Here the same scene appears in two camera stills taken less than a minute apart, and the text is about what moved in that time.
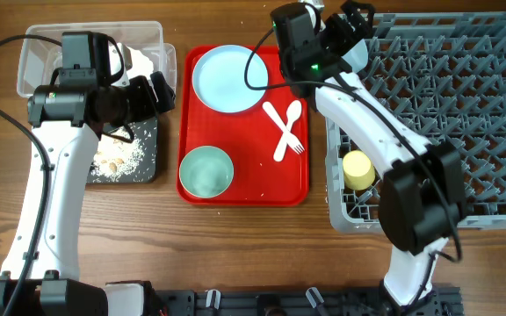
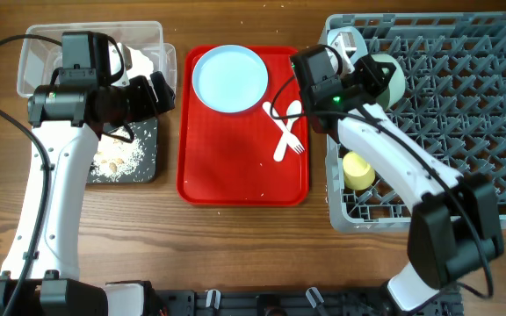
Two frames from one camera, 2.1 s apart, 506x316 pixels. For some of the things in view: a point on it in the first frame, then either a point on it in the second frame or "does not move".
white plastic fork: [289, 136] does not move
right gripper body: [338, 47] → [359, 81]
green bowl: [206, 172] → [391, 95]
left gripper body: [136, 102] does not move
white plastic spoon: [293, 111] does not move
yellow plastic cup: [357, 170] does not move
